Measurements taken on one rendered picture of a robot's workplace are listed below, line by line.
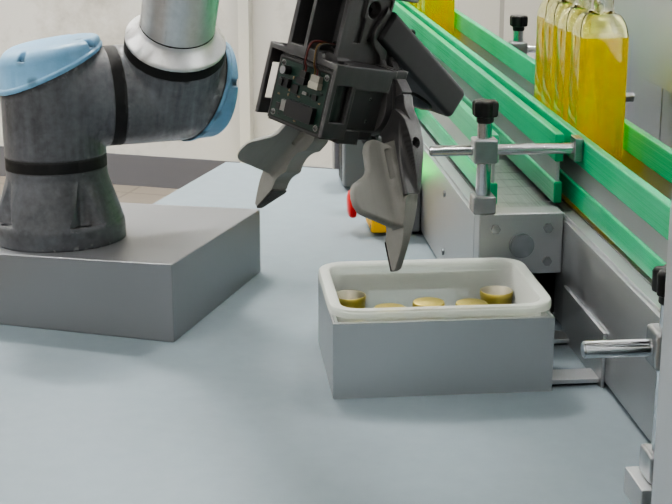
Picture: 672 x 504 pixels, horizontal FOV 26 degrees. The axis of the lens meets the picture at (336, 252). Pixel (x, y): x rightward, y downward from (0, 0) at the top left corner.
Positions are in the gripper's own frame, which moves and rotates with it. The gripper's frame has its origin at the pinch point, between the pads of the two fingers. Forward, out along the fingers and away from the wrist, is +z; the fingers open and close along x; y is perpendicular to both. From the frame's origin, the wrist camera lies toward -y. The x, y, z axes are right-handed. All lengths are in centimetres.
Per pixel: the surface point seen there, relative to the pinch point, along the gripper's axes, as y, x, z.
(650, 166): -60, -12, -4
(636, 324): -38.3, 4.8, 6.8
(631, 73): -98, -42, -10
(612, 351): -4.0, 23.5, -0.2
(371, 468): -15.7, -3.2, 22.4
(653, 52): -83, -30, -15
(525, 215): -52, -20, 4
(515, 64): -103, -66, -6
